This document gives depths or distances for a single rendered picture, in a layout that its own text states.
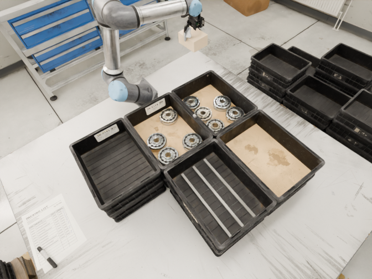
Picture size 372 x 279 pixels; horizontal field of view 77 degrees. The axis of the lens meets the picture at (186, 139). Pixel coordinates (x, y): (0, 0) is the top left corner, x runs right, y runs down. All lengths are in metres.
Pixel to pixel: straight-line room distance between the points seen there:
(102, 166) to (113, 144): 0.14
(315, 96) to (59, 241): 2.08
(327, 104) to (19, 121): 3.02
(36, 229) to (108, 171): 0.45
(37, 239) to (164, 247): 0.61
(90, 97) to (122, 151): 1.72
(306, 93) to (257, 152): 1.15
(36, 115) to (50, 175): 1.57
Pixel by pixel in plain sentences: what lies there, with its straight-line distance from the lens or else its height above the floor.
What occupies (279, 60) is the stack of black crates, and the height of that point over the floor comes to 0.49.
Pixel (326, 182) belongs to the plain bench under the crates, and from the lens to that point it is 1.41.
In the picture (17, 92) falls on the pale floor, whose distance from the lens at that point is 3.47.
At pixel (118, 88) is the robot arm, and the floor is 0.96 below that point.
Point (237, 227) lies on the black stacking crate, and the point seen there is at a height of 0.83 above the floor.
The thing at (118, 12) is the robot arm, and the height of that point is 1.35.
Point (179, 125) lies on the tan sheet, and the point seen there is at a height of 0.83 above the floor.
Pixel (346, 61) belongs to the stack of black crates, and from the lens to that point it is 2.54.
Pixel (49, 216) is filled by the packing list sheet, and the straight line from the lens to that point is 1.42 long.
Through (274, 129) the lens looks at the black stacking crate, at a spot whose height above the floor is 0.89.
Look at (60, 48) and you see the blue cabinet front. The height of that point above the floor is 0.48.
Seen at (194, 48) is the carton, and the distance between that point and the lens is 1.61.
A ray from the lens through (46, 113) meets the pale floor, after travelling 2.99.
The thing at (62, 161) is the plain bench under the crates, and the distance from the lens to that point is 1.54.
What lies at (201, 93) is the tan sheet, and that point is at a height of 0.83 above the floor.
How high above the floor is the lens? 1.85
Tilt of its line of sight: 55 degrees down
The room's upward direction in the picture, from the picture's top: 6 degrees counter-clockwise
